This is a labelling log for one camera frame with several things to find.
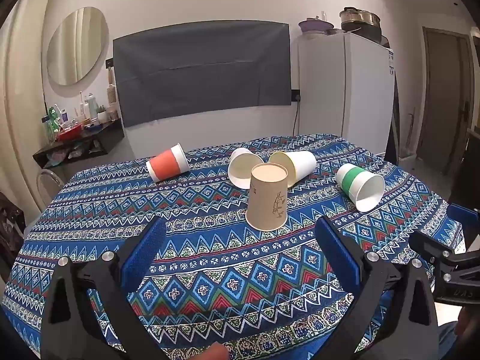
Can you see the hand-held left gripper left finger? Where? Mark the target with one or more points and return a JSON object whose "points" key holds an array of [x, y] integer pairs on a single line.
{"points": [[144, 251]]}

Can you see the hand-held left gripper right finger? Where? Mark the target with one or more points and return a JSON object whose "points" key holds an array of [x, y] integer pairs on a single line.
{"points": [[337, 255]]}

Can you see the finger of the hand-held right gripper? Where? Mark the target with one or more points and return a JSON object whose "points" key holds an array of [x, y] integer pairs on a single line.
{"points": [[459, 213], [429, 245]]}

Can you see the brown paper cup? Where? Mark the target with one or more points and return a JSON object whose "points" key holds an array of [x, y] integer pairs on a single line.
{"points": [[267, 198]]}

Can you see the person's right forearm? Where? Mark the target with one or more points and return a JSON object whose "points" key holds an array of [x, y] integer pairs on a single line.
{"points": [[468, 324]]}

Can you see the green banded paper cup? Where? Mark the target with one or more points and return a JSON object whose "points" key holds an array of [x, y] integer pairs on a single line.
{"points": [[358, 185]]}

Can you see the orange banded paper cup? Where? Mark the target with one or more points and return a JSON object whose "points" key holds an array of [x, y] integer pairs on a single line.
{"points": [[167, 165]]}

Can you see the yellow rimmed white paper cup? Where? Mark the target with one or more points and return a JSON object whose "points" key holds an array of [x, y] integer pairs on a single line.
{"points": [[300, 167]]}

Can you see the plain white paper cup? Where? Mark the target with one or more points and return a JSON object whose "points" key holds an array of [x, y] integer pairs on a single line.
{"points": [[240, 170]]}

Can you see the person's left hand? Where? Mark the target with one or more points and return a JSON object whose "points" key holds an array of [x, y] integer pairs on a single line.
{"points": [[215, 352]]}

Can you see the dark cabinet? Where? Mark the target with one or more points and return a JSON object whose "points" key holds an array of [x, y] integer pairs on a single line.
{"points": [[467, 168]]}

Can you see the person's leg in jeans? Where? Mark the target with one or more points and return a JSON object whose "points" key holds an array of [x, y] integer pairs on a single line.
{"points": [[448, 341]]}

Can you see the blue patterned tablecloth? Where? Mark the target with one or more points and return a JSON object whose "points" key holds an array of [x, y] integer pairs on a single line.
{"points": [[210, 273]]}

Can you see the brown wooden door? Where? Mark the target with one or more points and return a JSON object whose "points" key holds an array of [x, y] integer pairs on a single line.
{"points": [[446, 97]]}

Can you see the clear plastic chair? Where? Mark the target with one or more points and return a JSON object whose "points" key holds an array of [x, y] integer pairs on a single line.
{"points": [[48, 183]]}

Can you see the red plastic container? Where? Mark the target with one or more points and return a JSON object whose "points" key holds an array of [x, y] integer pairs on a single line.
{"points": [[70, 132]]}

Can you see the small potted plant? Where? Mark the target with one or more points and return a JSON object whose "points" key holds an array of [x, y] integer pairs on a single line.
{"points": [[101, 114]]}

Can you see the white pump bottle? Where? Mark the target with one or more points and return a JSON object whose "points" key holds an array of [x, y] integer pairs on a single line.
{"points": [[92, 107]]}

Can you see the green plastic bottle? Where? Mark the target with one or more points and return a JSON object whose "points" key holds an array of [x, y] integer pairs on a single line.
{"points": [[53, 123]]}

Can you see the white refrigerator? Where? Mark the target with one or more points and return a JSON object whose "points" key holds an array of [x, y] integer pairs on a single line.
{"points": [[343, 90]]}

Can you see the wooden hair brush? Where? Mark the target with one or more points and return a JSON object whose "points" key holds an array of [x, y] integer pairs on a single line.
{"points": [[111, 86]]}

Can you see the steel cooking pot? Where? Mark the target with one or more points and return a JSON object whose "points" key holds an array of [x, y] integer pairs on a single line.
{"points": [[360, 20]]}

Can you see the purple plastic basin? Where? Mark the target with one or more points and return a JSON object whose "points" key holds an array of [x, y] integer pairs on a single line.
{"points": [[315, 28]]}

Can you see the black wall shelf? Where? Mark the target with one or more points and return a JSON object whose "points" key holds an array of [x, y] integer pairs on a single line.
{"points": [[80, 144]]}

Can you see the wall power outlet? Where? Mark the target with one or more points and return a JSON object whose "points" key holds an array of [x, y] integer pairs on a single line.
{"points": [[296, 95]]}

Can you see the grey covered wall television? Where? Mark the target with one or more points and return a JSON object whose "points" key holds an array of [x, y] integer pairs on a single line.
{"points": [[202, 71]]}

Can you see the oval wall mirror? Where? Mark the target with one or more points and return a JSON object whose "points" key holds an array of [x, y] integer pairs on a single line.
{"points": [[77, 47]]}

